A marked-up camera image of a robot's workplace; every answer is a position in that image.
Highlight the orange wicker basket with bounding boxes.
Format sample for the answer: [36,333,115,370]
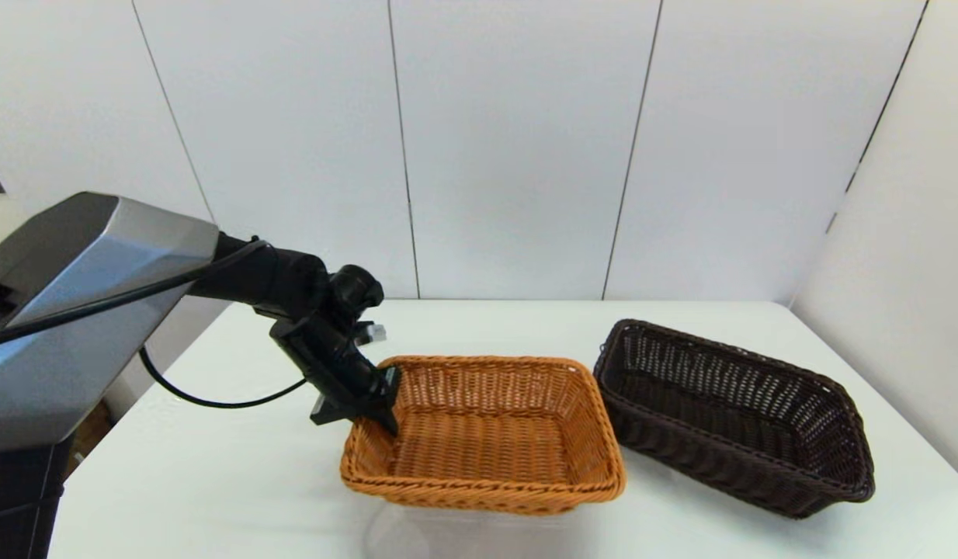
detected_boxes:
[339,355,627,516]

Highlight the dark brown wicker basket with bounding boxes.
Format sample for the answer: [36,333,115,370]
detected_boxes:
[593,319,876,519]

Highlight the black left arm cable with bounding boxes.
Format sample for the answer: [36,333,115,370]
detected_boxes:
[0,239,309,409]

